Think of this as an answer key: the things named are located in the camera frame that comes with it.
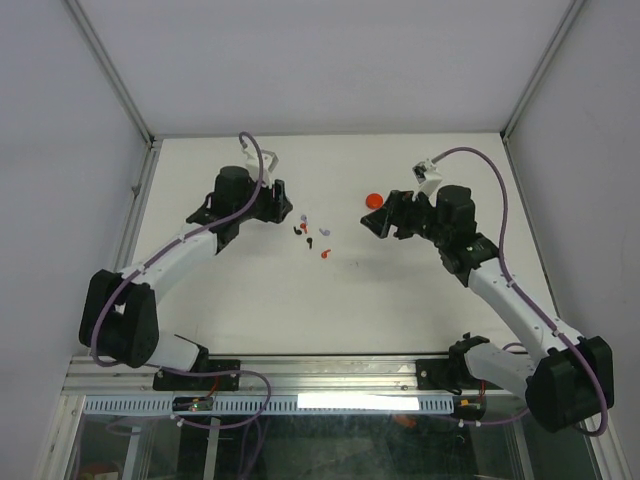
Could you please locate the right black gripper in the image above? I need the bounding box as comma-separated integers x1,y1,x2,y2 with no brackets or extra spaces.
359,188,450,246

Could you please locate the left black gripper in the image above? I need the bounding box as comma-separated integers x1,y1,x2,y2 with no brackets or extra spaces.
235,171,291,223

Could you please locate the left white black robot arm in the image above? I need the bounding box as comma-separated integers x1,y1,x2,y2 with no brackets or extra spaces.
79,166,293,389

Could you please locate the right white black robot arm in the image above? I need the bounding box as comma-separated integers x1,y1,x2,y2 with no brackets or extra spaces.
360,185,614,437

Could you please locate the red round charging case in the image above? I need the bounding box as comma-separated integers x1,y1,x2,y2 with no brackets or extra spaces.
365,193,384,210

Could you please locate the small electronics board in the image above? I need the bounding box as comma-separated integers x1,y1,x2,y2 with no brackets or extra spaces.
172,396,214,412

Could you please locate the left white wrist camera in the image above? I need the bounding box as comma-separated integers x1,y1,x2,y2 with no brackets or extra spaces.
242,147,279,188

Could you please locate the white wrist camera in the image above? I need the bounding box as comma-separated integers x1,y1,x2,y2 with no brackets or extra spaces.
412,159,443,197
242,147,279,188

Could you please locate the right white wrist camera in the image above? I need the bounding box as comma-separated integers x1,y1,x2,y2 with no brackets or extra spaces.
412,159,443,197

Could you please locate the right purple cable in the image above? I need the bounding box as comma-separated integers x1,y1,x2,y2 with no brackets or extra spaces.
434,146,610,437

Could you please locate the purple cable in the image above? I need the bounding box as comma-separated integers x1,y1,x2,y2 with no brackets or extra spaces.
89,131,266,370
434,146,610,437

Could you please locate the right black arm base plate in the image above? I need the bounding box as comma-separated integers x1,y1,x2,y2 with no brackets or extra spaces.
415,358,501,395

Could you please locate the aluminium mounting rail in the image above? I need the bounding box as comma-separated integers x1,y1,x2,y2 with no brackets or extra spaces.
59,353,531,396

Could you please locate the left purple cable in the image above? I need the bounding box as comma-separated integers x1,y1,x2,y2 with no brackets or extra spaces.
89,131,266,370

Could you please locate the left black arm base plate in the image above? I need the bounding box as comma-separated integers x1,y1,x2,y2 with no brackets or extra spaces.
152,358,241,393

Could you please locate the white slotted cable duct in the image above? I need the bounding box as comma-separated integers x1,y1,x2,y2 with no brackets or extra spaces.
84,393,454,416

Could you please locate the right aluminium frame post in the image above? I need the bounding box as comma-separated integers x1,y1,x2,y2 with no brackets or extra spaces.
500,0,589,143

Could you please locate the aluminium frame post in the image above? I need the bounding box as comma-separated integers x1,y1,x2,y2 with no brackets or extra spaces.
62,0,155,146
500,0,589,143

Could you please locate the left aluminium frame post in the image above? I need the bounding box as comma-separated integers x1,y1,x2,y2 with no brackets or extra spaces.
62,0,155,146

